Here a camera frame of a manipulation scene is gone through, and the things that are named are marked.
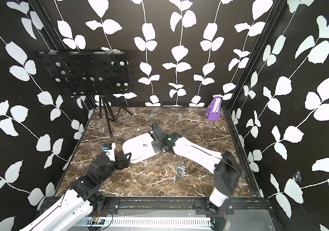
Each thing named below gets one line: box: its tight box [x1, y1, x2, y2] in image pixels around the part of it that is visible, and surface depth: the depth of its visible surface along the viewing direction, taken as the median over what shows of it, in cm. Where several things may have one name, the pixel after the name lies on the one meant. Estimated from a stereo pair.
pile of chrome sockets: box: [175, 163, 187, 180], surface depth 88 cm
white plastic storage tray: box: [122, 132, 161, 165], surface depth 96 cm
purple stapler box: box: [206, 96, 222, 121], surface depth 112 cm
